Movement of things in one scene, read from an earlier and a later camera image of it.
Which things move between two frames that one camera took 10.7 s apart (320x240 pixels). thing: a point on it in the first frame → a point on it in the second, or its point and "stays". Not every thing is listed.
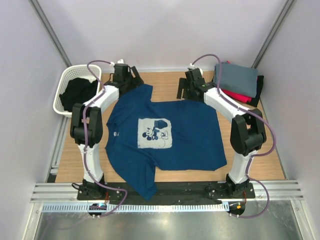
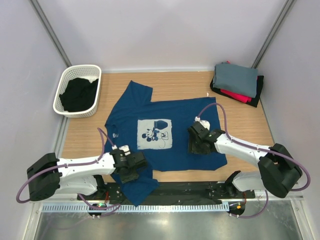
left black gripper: x=136 y=81 → x=133 y=176
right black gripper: x=182 y=83 → x=192 y=148
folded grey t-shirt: x=239 y=79 stays
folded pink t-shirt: x=242 y=97 stays
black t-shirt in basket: x=77 y=91 stays
